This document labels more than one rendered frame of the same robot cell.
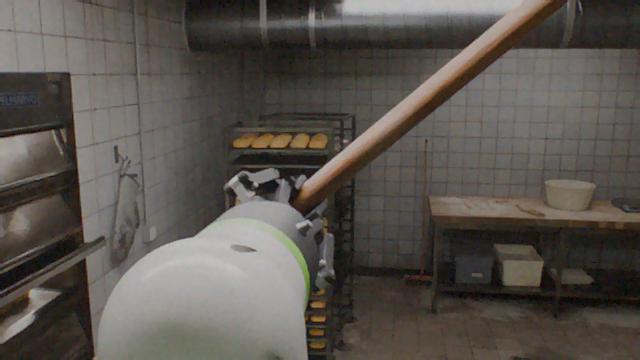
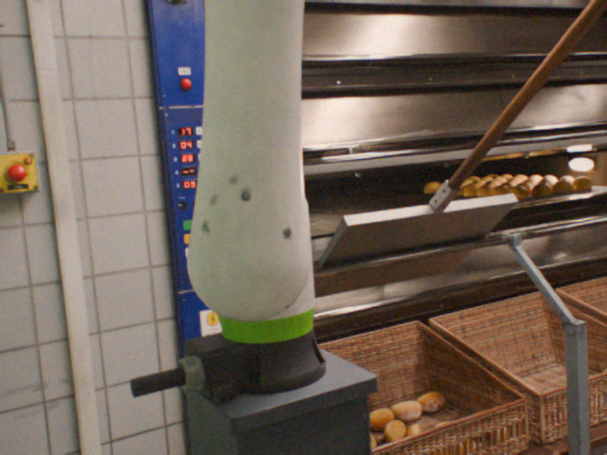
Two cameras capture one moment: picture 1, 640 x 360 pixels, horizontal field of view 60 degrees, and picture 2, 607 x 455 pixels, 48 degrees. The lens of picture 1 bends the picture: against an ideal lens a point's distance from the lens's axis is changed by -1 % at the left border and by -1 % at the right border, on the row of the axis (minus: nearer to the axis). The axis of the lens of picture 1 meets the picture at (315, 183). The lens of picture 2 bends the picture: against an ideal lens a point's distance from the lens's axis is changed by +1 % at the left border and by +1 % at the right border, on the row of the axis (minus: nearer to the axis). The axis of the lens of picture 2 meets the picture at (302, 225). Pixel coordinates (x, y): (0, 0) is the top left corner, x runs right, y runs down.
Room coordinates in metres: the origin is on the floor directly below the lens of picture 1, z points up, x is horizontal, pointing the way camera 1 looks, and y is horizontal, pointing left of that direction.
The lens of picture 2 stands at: (-0.57, -0.41, 1.52)
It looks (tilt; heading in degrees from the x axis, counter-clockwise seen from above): 8 degrees down; 54
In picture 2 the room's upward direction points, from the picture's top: 4 degrees counter-clockwise
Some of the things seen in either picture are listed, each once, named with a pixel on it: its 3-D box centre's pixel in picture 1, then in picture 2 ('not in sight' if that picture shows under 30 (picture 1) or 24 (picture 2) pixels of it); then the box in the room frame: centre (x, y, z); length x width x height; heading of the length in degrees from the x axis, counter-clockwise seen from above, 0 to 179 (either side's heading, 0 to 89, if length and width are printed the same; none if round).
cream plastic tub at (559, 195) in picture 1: (568, 195); not in sight; (4.92, -2.30, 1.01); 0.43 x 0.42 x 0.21; 82
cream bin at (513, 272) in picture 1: (516, 264); not in sight; (4.91, -1.87, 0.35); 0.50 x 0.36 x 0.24; 173
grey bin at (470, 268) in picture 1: (470, 262); not in sight; (4.97, -1.45, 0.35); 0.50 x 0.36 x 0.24; 172
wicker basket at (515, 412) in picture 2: not in sight; (396, 400); (0.75, 0.97, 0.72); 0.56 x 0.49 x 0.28; 172
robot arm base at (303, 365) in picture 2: not in sight; (230, 359); (-0.15, 0.33, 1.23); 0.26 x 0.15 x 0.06; 173
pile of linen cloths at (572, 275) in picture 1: (570, 275); not in sight; (4.83, -2.35, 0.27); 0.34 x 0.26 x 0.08; 88
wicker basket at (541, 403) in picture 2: not in sight; (541, 357); (1.33, 0.89, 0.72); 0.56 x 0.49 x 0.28; 173
